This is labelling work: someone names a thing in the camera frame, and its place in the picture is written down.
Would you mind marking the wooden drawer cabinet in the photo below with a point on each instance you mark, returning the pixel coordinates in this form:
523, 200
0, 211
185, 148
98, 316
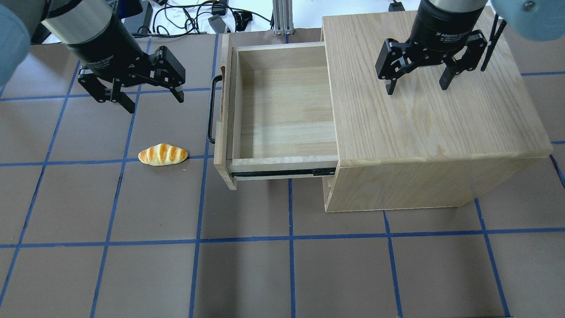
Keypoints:
422, 147

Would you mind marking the wooden drawer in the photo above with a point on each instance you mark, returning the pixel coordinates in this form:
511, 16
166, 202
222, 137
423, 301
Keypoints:
275, 119

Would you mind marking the toy bread roll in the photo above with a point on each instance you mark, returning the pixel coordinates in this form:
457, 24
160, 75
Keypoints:
162, 155

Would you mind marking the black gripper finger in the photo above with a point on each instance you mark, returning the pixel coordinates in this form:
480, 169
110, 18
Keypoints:
92, 84
392, 63
475, 46
161, 69

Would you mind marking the black power brick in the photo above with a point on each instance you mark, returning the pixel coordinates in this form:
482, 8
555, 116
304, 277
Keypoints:
138, 24

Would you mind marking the aluminium frame post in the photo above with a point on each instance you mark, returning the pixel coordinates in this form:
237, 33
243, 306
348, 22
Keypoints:
282, 17

